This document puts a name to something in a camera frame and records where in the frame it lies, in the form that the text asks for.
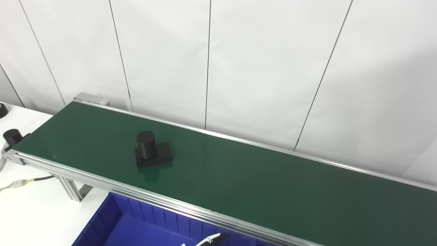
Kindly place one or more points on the grey conveyor end housing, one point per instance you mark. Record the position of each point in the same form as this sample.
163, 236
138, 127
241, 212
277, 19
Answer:
92, 99

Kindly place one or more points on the black cylinder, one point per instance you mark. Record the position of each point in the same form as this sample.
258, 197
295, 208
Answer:
150, 150

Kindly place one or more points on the green conveyor belt aluminium frame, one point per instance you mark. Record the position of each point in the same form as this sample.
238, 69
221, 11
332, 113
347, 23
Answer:
256, 184

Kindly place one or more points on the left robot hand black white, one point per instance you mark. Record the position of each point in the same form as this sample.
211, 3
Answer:
215, 238

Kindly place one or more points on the black cylinder part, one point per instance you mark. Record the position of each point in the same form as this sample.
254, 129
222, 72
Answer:
13, 137

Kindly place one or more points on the blue plastic bin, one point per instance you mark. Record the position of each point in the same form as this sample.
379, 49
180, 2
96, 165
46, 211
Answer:
136, 232

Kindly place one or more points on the aluminium conveyor leg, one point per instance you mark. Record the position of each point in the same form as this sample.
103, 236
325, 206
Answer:
71, 188

